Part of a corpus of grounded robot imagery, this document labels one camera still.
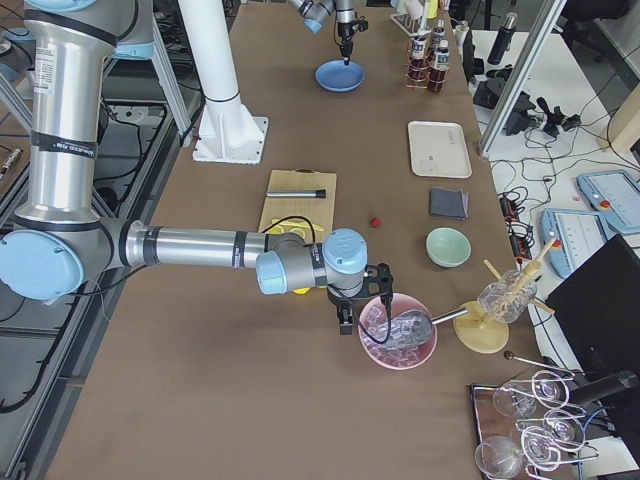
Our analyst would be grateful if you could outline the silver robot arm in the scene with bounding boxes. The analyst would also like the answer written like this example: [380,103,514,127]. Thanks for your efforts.
[288,0,369,66]
[1,1,393,334]

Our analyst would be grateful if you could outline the cream rabbit tray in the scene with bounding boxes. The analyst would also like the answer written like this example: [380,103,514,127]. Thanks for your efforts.
[407,121,472,179]

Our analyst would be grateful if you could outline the lower left drink bottle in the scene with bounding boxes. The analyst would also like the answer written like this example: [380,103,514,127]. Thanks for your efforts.
[408,33,427,83]

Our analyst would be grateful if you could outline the top dark drink bottle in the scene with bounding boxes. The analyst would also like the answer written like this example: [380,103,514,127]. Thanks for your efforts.
[430,19,445,51]

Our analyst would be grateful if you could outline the wooden cutting board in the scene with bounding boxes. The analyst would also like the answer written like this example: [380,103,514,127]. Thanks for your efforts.
[258,170,337,243]

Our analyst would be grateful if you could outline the aluminium frame post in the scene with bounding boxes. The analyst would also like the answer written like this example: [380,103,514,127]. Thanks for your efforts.
[478,0,566,159]

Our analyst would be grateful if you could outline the white cup rack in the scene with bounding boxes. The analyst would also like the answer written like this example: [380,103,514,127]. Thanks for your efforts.
[390,0,441,37]

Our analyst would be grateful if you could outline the lower right drink bottle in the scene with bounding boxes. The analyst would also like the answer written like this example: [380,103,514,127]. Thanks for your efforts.
[427,39,449,93]

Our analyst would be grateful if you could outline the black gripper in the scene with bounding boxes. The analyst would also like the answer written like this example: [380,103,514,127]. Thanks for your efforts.
[335,16,369,66]
[327,263,393,335]

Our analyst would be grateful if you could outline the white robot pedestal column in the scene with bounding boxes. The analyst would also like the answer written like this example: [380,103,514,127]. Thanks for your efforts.
[179,0,268,165]

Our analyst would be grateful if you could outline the blue teach pendant far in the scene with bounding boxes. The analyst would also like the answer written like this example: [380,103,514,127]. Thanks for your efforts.
[577,169,640,235]

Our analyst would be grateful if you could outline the pink cup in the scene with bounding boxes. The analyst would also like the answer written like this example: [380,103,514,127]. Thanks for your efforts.
[404,0,424,20]

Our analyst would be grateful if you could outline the blue teach pendant near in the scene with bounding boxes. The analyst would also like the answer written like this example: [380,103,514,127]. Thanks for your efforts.
[540,208,614,279]

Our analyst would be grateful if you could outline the grey folded cloth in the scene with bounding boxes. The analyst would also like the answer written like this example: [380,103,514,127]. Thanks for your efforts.
[429,187,469,220]

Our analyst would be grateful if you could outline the steel muddler black tip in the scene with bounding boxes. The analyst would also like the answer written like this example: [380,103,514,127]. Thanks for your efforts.
[266,189,327,199]

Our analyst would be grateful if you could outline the blue teach pendant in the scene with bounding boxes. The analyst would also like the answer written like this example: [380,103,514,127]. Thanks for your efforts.
[577,169,640,235]
[540,208,614,279]

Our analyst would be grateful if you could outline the black thermos bottle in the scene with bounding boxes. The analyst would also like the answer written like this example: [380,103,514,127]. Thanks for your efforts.
[487,12,518,65]

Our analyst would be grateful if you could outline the pink bowl of ice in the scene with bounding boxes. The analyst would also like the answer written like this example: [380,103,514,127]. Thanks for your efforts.
[359,293,438,370]

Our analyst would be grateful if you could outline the copper wire bottle rack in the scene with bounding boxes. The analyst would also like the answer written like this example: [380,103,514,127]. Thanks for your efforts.
[404,41,435,91]

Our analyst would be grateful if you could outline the green bowl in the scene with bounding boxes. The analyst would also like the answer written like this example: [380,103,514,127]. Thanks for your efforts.
[426,227,471,268]

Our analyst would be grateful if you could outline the paper cup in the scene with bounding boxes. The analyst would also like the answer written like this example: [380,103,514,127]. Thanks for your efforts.
[454,24,470,50]

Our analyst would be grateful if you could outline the steel ice scoop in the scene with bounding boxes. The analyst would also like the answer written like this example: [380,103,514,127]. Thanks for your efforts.
[383,307,468,348]

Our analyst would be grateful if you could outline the wine glass rack tray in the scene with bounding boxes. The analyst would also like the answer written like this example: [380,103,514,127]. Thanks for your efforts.
[469,369,599,479]

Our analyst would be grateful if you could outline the wooden glass stand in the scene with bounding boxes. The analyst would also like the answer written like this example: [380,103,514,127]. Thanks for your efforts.
[453,239,561,354]

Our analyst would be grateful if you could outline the clear glass mug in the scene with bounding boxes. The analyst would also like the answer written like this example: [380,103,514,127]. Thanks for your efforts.
[477,270,537,324]

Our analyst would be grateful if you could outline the black monitor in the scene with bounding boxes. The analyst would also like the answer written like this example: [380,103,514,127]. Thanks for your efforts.
[546,234,639,374]

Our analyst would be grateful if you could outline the blue plate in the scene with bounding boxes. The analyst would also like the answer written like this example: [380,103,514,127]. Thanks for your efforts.
[315,60,365,93]

